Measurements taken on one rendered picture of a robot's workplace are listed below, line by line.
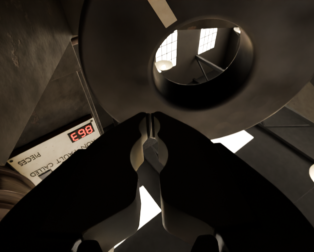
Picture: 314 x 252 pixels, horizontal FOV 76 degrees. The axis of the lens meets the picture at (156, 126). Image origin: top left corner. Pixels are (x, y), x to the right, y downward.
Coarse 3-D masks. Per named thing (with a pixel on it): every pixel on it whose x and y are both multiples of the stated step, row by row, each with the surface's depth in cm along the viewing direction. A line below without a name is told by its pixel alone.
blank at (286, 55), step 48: (96, 0) 10; (144, 0) 10; (192, 0) 10; (240, 0) 10; (288, 0) 10; (96, 48) 12; (144, 48) 12; (240, 48) 15; (288, 48) 12; (96, 96) 14; (144, 96) 14; (192, 96) 16; (240, 96) 15; (288, 96) 15
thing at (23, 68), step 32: (0, 0) 15; (32, 0) 18; (64, 0) 24; (0, 32) 14; (32, 32) 18; (64, 32) 25; (0, 64) 14; (32, 64) 18; (0, 96) 14; (32, 96) 18; (0, 128) 14; (0, 160) 14
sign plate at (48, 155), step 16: (64, 128) 62; (80, 128) 64; (96, 128) 69; (32, 144) 58; (48, 144) 60; (64, 144) 64; (80, 144) 68; (16, 160) 57; (32, 160) 60; (48, 160) 64; (64, 160) 68; (32, 176) 64
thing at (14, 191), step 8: (0, 176) 48; (8, 176) 50; (0, 184) 46; (8, 184) 48; (16, 184) 50; (24, 184) 54; (0, 192) 44; (8, 192) 45; (16, 192) 47; (24, 192) 49; (0, 200) 45; (8, 200) 47; (16, 200) 48
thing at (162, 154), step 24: (168, 120) 11; (168, 144) 9; (192, 144) 9; (168, 168) 8; (192, 168) 8; (216, 168) 8; (168, 192) 7; (192, 192) 7; (216, 192) 7; (240, 192) 7; (168, 216) 7; (192, 216) 6; (216, 216) 6; (240, 216) 6; (192, 240) 7
